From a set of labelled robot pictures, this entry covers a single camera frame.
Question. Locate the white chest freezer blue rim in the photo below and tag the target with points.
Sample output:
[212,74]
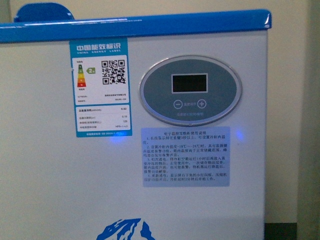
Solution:
[57,186]

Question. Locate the pale instruction sticker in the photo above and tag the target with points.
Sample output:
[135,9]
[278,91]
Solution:
[186,156]

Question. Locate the blue energy label sticker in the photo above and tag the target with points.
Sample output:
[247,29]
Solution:
[101,87]

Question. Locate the blue lid handle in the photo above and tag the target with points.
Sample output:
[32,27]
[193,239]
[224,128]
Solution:
[42,12]

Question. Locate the oval grey control panel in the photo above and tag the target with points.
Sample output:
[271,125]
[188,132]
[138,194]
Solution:
[190,90]

